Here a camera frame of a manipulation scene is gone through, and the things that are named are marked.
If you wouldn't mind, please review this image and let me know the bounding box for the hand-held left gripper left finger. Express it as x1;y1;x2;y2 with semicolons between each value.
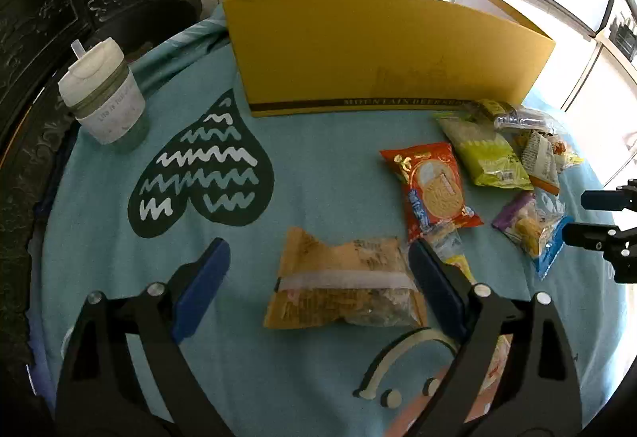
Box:
54;238;236;437

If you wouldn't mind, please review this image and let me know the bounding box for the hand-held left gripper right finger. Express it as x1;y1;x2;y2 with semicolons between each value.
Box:
405;238;583;437

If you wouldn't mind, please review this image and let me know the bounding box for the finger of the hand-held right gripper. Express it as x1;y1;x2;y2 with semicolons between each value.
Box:
562;220;637;283
580;184;637;215

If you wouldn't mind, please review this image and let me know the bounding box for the brown clear snack packet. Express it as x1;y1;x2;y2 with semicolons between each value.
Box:
263;226;430;331

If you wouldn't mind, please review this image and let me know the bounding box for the yellow cardboard box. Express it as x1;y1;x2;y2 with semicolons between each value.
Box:
222;0;557;118

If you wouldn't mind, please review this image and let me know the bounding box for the blue clear snack packet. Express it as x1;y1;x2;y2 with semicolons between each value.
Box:
528;193;574;281

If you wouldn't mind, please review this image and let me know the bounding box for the small yellow clear packet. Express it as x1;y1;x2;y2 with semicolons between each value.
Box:
423;220;476;283

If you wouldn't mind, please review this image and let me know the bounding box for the small red yellow packet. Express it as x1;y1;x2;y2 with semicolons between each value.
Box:
547;133;586;174

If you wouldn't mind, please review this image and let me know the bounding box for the orange white snack packet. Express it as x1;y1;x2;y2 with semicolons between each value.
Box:
518;131;562;195

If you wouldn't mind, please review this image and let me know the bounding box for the purple snack packet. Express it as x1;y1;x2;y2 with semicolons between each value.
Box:
492;192;543;259

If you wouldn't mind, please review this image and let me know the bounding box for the red biscuit packet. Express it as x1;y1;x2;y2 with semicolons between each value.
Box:
379;142;485;243

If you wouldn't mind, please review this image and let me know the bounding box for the clear dark snack packet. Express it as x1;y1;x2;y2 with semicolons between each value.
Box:
492;106;555;134

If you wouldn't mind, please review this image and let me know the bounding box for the green snack packet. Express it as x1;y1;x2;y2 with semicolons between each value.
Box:
433;111;534;190

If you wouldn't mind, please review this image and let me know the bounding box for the olive snack packet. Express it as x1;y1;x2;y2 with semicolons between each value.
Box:
468;99;518;119

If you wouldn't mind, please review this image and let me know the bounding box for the teal printed cloth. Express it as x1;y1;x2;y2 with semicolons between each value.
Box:
25;4;633;437

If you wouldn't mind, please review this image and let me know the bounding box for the white lidded cup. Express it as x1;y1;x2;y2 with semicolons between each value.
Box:
58;39;150;152

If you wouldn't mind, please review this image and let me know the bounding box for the dark carved wooden furniture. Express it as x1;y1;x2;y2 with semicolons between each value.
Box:
0;0;202;368

